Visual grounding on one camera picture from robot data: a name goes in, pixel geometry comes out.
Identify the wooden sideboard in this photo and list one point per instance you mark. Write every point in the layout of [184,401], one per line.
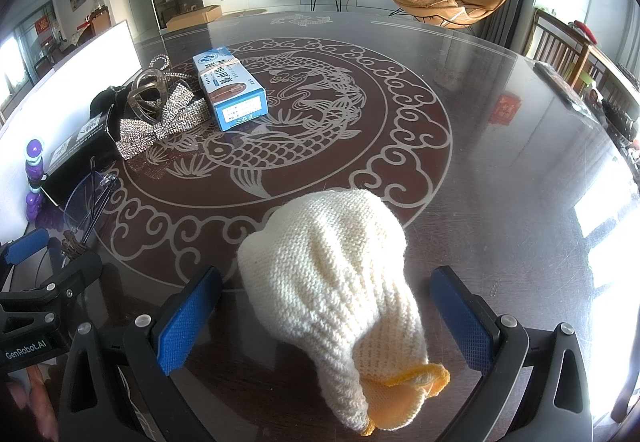
[100,21]

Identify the person's left hand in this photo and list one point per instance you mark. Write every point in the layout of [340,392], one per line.
[32,397]

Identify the white board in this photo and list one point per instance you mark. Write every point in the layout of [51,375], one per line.
[90,62]

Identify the white knitted hat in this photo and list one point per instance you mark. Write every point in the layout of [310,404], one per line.
[340,282]

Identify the black remote control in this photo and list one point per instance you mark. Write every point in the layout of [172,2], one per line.
[560,84]

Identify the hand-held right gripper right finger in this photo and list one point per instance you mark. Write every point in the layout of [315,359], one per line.
[462,322]

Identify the metal hair clip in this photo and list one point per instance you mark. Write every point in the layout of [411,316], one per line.
[134,98]

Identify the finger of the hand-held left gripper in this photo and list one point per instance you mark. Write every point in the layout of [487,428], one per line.
[25,243]
[75,274]

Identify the black box with white labels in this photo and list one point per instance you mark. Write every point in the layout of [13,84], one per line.
[75,157]

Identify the black frame eyeglasses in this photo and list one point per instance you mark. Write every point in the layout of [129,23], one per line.
[75,207]

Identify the cardboard box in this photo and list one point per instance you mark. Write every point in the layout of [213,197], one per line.
[195,17]

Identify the rhinestone bow hair clip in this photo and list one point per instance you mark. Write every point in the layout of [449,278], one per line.
[160,124]

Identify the red door decoration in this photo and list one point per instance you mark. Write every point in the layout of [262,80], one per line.
[42,24]

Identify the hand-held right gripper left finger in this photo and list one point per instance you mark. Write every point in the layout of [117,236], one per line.
[185,322]

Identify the blue medicine box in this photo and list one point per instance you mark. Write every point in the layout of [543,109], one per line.
[230,92]

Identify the red item on chair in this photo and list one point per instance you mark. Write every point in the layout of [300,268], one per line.
[584,31]

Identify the purple beaded toy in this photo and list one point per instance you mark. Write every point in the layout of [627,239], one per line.
[35,148]

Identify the dark patterned glass desktop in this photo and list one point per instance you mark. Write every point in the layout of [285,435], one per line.
[475,172]

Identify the wooden slatted chair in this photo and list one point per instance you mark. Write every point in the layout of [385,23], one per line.
[550,42]

